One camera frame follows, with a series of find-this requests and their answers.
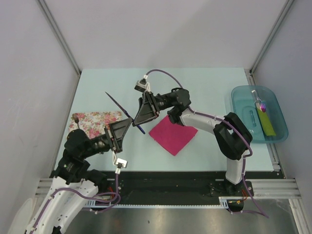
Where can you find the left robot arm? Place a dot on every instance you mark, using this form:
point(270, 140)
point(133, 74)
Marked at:
point(73, 184)

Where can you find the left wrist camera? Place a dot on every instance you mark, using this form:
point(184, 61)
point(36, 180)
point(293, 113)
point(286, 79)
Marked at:
point(119, 163)

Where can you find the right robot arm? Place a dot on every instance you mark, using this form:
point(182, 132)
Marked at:
point(231, 134)

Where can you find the silver utensil in bin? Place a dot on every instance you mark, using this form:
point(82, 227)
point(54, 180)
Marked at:
point(257, 100)

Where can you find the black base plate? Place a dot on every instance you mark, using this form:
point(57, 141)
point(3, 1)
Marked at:
point(171, 188)

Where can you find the pink paper napkin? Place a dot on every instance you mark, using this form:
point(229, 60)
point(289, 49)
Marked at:
point(172, 137)

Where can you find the teal plastic bin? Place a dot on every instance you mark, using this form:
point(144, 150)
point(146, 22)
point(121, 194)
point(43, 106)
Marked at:
point(244, 107)

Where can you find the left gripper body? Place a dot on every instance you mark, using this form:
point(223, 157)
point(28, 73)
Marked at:
point(109, 137)

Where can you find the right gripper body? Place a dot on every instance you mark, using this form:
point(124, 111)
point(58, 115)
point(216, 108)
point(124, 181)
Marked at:
point(151, 100)

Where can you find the floral tray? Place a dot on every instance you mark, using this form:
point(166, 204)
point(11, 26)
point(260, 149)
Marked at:
point(93, 123)

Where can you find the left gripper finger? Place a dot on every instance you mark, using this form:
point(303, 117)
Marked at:
point(120, 128)
point(119, 135)

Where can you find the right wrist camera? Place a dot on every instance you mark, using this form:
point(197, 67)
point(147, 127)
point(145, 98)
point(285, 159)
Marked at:
point(143, 85)

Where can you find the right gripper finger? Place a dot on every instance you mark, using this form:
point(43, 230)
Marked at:
point(142, 121)
point(144, 111)

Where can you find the iridescent fork in bin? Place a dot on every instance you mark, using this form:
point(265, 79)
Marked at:
point(263, 106)

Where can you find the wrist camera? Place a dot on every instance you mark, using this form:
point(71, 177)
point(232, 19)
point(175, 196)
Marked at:
point(143, 85)
point(119, 163)

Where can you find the aluminium frame rail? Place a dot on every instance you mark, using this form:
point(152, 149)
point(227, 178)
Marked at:
point(263, 188)

